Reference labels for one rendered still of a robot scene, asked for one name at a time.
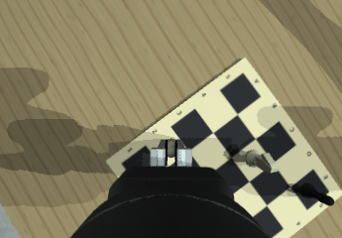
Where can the cream and black chessboard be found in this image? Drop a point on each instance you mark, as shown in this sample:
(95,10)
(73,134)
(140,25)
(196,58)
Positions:
(234,114)

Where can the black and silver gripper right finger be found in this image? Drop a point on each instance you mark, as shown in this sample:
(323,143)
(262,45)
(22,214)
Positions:
(183,155)

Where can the black chess piece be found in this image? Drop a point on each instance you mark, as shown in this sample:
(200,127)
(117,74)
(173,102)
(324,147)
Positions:
(308,190)

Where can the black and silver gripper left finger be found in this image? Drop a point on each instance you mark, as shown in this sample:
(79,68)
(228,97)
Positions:
(159,155)

